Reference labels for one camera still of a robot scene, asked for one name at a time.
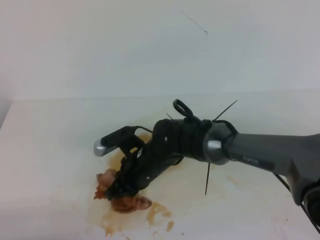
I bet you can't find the black looped cable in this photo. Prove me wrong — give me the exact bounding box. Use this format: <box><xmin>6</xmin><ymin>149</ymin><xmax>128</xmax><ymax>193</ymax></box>
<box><xmin>172</xmin><ymin>99</ymin><xmax>201</xmax><ymax>126</ymax></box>

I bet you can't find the black lower cable tie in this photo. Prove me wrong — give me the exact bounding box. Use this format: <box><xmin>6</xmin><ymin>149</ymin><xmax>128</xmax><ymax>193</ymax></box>
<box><xmin>205</xmin><ymin>163</ymin><xmax>211</xmax><ymax>196</ymax></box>

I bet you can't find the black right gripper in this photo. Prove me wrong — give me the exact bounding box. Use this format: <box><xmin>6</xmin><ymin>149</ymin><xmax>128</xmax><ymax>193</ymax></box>
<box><xmin>106</xmin><ymin>118</ymin><xmax>190</xmax><ymax>201</ymax></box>

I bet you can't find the brown stained wet rag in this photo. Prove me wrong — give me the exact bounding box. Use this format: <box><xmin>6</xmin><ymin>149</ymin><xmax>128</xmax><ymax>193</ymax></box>
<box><xmin>93</xmin><ymin>168</ymin><xmax>152</xmax><ymax>214</ymax></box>

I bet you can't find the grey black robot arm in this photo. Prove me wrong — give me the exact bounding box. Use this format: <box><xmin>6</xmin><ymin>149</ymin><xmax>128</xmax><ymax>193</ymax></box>
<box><xmin>101</xmin><ymin>118</ymin><xmax>320</xmax><ymax>226</ymax></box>

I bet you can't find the brown coffee spill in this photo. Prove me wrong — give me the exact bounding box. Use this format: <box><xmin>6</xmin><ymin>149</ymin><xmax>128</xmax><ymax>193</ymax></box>
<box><xmin>85</xmin><ymin>150</ymin><xmax>175</xmax><ymax>240</ymax></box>

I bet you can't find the black cable tie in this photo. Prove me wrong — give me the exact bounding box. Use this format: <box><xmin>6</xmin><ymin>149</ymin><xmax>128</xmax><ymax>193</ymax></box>
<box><xmin>205</xmin><ymin>163</ymin><xmax>211</xmax><ymax>196</ymax></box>
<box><xmin>211</xmin><ymin>100</ymin><xmax>238</xmax><ymax>123</ymax></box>

